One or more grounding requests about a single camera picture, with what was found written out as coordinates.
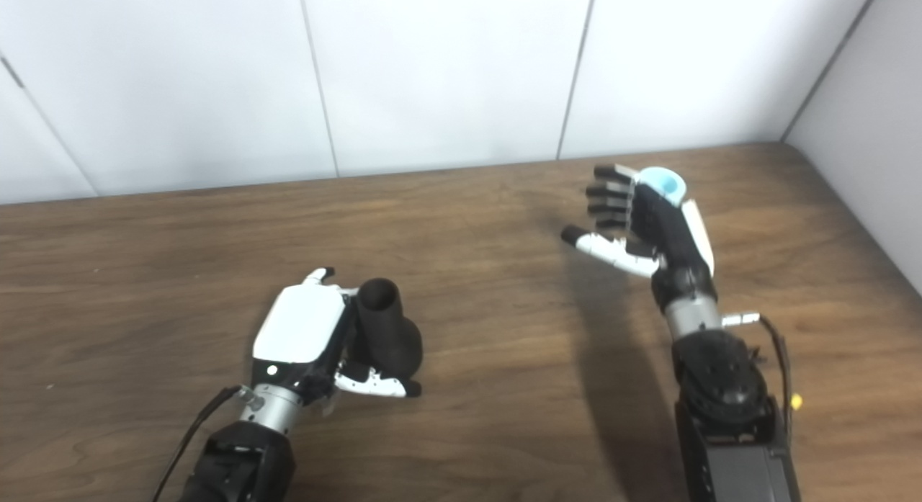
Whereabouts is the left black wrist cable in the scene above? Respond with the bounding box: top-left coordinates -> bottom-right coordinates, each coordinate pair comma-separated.
151,385 -> 254,502

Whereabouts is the right white and black hand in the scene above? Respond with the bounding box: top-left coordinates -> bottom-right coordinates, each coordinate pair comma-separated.
561,163 -> 719,310

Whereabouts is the black flared nozzle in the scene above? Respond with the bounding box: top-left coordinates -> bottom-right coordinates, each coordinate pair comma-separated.
356,278 -> 424,380

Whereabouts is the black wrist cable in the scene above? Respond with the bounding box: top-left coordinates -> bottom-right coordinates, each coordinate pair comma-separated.
722,313 -> 793,445
151,385 -> 254,502

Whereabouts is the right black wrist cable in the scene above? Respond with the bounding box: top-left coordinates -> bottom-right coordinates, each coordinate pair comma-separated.
722,313 -> 793,445

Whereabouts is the left white and black hand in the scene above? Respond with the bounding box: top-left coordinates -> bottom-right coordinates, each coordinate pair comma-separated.
252,267 -> 423,403

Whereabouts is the light-blue hose piece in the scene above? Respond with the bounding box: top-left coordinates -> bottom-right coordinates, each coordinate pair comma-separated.
637,166 -> 687,207

